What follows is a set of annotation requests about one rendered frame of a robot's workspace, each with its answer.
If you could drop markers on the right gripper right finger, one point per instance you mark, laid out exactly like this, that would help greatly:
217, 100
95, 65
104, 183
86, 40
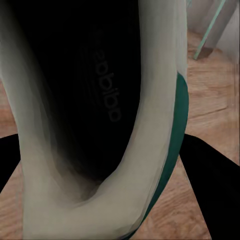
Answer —
215, 180

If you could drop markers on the gym shoe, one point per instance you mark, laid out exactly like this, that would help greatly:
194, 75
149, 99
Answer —
98, 90

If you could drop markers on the standing mirror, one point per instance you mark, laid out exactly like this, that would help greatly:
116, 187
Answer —
216, 28

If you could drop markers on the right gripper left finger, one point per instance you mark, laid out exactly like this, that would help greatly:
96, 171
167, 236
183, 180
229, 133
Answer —
9, 157

